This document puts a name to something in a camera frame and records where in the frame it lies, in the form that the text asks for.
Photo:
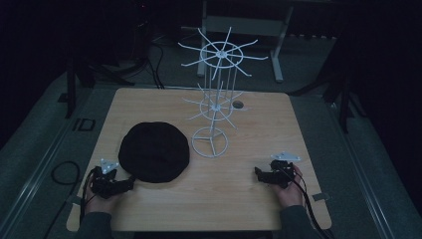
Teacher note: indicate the white metal desk frame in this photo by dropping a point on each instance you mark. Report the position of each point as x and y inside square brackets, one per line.
[245, 26]

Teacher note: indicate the black knit hat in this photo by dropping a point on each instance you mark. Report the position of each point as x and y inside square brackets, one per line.
[154, 152]

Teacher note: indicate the person's left hand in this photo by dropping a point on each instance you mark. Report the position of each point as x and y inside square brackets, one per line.
[99, 203]

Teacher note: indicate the black floor bracket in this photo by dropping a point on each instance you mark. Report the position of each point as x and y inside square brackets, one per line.
[84, 124]

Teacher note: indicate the person's right hand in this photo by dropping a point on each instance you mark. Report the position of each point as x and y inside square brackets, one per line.
[292, 192]

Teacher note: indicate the black stand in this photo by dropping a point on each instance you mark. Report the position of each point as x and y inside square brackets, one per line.
[70, 86]
[345, 99]

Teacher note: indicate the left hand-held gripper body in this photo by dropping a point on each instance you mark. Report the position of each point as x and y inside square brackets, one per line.
[105, 184]

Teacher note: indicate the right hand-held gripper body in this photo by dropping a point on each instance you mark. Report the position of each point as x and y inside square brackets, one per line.
[281, 171]

